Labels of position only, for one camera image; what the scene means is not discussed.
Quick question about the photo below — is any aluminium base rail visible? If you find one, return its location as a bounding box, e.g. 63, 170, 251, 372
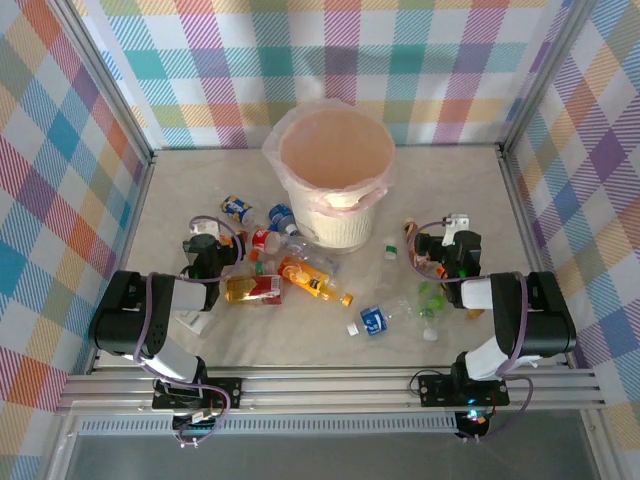
57, 367, 606, 416

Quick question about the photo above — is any clear bottle green neck label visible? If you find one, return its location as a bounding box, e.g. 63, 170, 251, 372
377, 238, 404, 301

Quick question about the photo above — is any crushed bottle with green print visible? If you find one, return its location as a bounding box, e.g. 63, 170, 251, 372
414, 279, 449, 344

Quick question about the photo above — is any grey slotted cable duct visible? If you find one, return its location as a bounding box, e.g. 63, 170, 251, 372
74, 418, 461, 437

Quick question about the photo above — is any clear bottle blue pink label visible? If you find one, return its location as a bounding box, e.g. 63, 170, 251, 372
279, 234, 342, 279

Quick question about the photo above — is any aluminium corner post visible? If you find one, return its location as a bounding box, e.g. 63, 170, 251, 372
497, 0, 600, 156
52, 0, 157, 166

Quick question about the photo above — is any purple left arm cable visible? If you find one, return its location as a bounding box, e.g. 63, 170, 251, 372
133, 215, 247, 447

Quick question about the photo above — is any red yellow tea bottle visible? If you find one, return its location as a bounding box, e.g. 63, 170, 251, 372
224, 273, 285, 306

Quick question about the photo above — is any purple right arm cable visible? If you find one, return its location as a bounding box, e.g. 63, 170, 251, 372
407, 222, 535, 444

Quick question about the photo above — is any large clear bottle blue label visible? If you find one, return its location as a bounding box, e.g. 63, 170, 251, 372
347, 294, 414, 341

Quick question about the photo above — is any brown drink bottle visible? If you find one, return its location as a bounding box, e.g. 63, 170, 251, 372
403, 215, 446, 279

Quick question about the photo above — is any cream ribbed plastic bin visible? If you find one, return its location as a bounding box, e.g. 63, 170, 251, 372
279, 107, 394, 255

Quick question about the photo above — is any pink plastic bin liner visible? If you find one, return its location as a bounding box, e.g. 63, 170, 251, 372
262, 98, 399, 219

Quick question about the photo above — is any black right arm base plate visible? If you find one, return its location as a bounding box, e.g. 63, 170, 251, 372
417, 373, 511, 409

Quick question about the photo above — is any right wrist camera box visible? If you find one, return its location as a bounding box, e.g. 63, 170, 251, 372
442, 212, 471, 236

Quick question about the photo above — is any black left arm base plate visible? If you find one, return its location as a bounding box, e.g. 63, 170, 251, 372
152, 377, 244, 411

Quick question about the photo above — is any small bottle with blue label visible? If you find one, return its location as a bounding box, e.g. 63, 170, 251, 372
268, 202, 300, 237

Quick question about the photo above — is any clear bottle with red label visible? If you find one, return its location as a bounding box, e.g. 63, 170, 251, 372
249, 228, 282, 256

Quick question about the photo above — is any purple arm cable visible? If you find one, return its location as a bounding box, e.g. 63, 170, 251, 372
407, 222, 535, 444
133, 215, 247, 447

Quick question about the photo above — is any aluminium side rail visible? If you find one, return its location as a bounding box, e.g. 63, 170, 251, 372
497, 144, 577, 371
87, 149, 159, 375

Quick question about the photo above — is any bottle with blue yellow label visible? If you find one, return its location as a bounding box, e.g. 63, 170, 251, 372
221, 194, 256, 226

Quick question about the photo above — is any orange juice bottle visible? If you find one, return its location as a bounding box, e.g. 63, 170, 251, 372
277, 255, 355, 307

